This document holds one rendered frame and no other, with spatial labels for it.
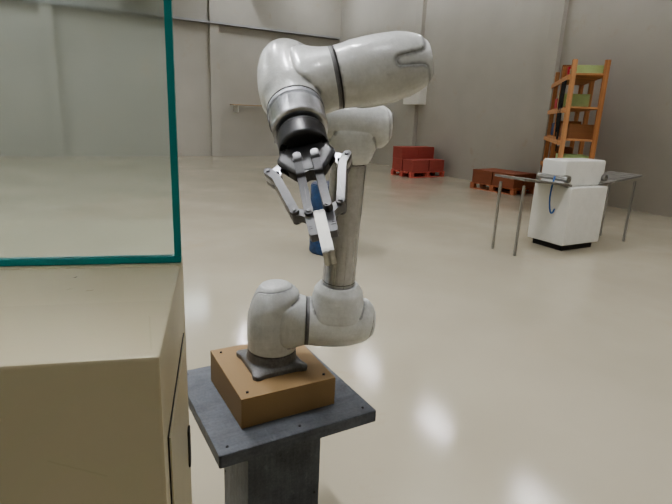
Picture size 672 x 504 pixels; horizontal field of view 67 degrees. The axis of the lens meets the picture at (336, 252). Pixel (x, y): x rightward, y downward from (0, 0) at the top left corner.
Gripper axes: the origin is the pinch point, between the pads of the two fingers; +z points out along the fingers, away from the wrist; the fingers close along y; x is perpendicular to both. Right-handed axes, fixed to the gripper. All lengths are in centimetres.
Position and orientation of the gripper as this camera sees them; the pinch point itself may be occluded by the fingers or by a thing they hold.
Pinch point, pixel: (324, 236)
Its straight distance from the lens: 64.9
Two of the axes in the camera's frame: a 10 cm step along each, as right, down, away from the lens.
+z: 1.9, 7.9, -5.9
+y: -9.7, 2.2, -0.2
